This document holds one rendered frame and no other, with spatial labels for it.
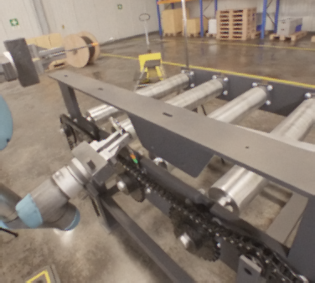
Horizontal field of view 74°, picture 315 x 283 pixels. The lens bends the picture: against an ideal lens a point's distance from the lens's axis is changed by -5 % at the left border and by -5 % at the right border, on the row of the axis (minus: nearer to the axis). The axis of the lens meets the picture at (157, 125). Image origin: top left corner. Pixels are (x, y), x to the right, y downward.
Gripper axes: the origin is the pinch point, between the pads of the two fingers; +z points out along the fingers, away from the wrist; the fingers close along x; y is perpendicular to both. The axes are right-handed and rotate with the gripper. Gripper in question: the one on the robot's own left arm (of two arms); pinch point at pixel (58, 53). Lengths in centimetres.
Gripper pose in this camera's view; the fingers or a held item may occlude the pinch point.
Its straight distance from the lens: 75.9
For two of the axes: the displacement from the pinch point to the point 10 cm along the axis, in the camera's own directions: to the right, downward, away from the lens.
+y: -6.5, -3.0, 7.0
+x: 1.2, 8.7, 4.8
